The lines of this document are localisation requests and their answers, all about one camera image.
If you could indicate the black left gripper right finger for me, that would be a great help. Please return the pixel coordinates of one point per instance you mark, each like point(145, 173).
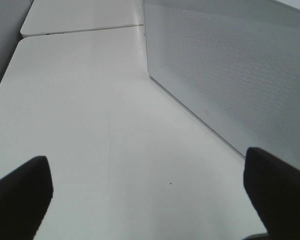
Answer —
point(273, 187)

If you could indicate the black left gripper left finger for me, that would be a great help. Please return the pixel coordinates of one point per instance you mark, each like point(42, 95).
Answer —
point(25, 195)

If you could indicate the white microwave door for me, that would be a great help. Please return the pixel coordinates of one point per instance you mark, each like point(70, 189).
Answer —
point(235, 64)

